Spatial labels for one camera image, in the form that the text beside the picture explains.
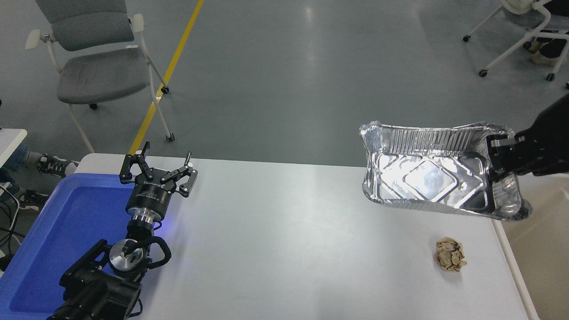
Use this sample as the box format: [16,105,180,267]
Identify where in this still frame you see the grey chair with white frame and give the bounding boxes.
[25,0,175,154]

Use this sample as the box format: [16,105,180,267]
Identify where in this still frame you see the silver foil tray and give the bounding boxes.
[359,120,532,221]

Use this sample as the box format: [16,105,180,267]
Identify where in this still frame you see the person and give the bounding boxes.
[0,143,80,212]
[529,0,569,67]

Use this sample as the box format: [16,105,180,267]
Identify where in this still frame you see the white-framed wheeled chair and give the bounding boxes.
[462,0,569,81]

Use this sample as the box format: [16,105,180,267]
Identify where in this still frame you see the black cable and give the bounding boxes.
[0,200,18,238]

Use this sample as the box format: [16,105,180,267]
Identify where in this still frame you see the blue plastic tray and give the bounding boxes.
[0,172,178,320]

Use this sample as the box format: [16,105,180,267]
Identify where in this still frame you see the crumpled tan paper ball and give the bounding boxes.
[434,237,467,272]

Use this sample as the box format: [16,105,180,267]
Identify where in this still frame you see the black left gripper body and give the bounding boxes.
[125,177,175,219]

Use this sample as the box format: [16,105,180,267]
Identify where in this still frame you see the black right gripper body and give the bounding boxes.
[514,92,569,177]

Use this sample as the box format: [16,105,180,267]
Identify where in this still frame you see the small white table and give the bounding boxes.
[0,129,27,168]

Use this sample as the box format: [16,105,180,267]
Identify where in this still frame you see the white cable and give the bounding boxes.
[0,183,20,263]

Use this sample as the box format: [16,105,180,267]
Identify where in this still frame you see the large pale bin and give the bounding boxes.
[491,174,569,320]

